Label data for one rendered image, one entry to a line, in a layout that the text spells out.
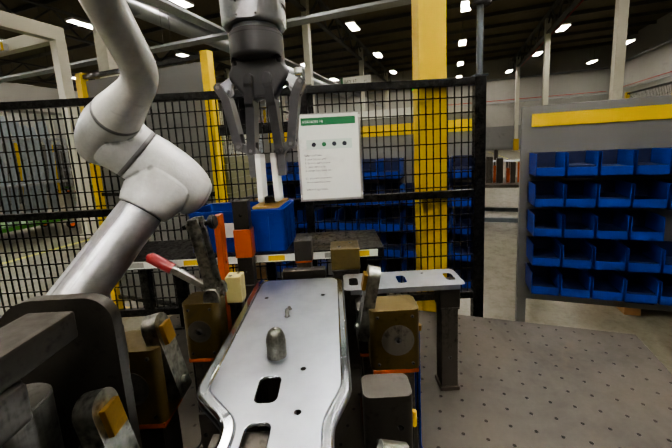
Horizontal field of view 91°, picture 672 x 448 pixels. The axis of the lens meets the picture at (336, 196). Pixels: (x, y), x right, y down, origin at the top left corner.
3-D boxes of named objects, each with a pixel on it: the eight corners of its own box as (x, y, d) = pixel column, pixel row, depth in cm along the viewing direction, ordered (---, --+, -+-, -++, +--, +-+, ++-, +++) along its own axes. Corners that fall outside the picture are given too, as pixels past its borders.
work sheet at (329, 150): (363, 198, 119) (359, 110, 114) (301, 202, 119) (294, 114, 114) (363, 197, 121) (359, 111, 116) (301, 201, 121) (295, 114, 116)
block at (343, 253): (365, 368, 95) (359, 247, 89) (337, 369, 95) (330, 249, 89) (362, 351, 103) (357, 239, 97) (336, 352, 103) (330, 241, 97)
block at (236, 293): (255, 423, 78) (239, 276, 72) (240, 424, 78) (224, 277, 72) (258, 411, 81) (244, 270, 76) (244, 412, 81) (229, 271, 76)
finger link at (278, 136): (265, 78, 49) (275, 77, 49) (279, 153, 50) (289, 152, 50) (258, 72, 45) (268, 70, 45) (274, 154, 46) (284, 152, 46)
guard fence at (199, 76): (249, 328, 250) (221, 51, 220) (238, 339, 237) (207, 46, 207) (121, 308, 295) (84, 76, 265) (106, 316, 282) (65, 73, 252)
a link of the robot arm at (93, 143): (109, 80, 73) (166, 121, 80) (84, 120, 83) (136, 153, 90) (71, 115, 64) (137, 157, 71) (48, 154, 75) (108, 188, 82)
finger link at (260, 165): (259, 153, 47) (254, 153, 47) (263, 202, 48) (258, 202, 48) (264, 153, 50) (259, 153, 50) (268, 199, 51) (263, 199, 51)
